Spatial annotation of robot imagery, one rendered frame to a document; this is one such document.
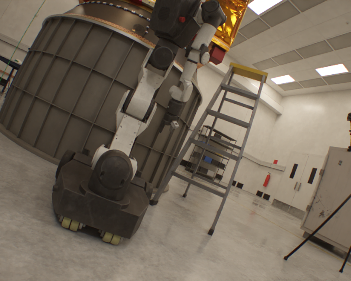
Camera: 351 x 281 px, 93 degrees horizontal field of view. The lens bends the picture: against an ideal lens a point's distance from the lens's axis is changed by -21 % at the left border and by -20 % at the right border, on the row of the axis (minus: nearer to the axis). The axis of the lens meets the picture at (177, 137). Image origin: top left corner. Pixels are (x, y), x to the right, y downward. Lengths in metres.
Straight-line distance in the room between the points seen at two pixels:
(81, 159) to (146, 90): 0.55
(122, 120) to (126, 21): 1.10
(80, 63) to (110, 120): 0.52
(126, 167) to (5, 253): 0.46
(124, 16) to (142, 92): 1.05
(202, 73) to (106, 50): 7.03
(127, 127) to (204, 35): 0.67
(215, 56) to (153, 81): 1.30
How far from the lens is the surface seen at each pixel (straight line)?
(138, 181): 1.27
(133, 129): 1.11
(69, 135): 1.70
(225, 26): 2.56
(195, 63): 1.23
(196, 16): 1.32
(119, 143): 1.05
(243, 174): 9.81
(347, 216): 3.37
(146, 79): 1.24
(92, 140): 1.68
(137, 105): 1.12
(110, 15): 2.05
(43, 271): 0.68
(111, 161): 0.75
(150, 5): 2.25
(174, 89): 1.26
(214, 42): 2.45
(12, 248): 0.73
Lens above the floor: 0.44
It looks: 4 degrees up
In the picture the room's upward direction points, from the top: 23 degrees clockwise
